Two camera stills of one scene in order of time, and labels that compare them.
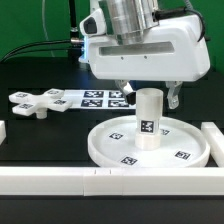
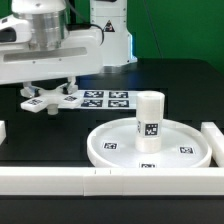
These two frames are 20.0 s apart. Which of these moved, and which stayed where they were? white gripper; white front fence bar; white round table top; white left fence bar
Moved: white gripper
Stayed: white round table top; white front fence bar; white left fence bar
